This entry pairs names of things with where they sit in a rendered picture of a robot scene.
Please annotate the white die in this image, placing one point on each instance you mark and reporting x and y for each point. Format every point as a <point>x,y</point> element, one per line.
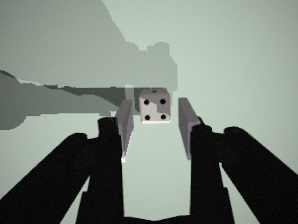
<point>154,106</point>

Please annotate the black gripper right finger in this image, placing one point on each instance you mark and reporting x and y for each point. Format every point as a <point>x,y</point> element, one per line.
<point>267,185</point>

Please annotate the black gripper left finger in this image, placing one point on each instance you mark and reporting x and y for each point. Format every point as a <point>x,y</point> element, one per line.
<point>47,192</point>

